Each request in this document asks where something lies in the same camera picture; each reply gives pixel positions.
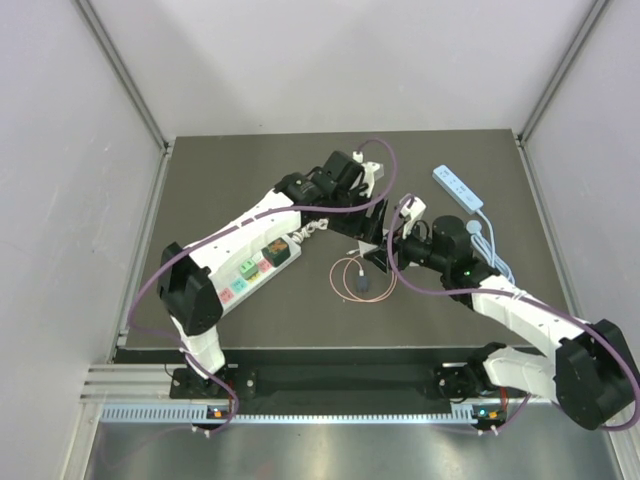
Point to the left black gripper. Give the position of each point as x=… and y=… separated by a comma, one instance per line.
x=363, y=227

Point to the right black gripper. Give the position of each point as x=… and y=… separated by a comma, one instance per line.
x=400, y=245

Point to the white cube plug adapter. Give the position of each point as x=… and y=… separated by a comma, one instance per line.
x=367, y=248

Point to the small dark blue charger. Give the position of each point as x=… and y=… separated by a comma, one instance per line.
x=362, y=282

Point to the dark green plug adapter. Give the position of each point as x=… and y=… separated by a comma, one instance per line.
x=277, y=252

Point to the light green plug adapter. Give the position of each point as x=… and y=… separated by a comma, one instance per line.
x=248, y=269

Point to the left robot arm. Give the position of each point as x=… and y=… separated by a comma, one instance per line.
x=205, y=282

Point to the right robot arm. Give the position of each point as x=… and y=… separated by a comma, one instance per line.
x=585, y=368

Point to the light blue power strip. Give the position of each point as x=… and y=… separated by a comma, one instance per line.
x=482, y=233

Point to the white multicolour power strip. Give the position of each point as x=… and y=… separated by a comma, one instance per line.
x=232, y=289

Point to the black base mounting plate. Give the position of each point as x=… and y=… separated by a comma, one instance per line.
x=252, y=381

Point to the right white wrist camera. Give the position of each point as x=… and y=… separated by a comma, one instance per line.
x=410, y=211

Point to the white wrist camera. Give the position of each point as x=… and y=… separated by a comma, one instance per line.
x=410, y=211
x=372, y=171

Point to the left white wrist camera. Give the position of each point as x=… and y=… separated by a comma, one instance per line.
x=372, y=171

